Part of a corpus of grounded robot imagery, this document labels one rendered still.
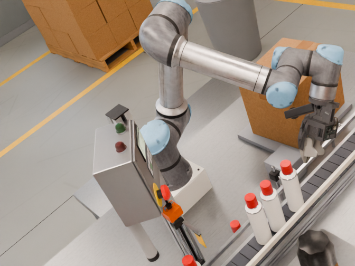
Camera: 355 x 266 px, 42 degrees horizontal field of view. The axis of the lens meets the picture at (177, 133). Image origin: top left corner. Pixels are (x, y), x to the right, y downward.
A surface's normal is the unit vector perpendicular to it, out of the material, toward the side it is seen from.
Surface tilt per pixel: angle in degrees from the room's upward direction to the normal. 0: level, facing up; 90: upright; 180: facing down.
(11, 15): 90
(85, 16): 90
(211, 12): 94
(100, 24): 90
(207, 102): 0
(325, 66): 64
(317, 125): 60
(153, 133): 7
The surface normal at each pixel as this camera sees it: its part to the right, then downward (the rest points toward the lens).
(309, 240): -0.32, -0.73
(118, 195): 0.10, 0.60
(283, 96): -0.35, 0.68
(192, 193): 0.63, 0.30
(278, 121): -0.67, 0.62
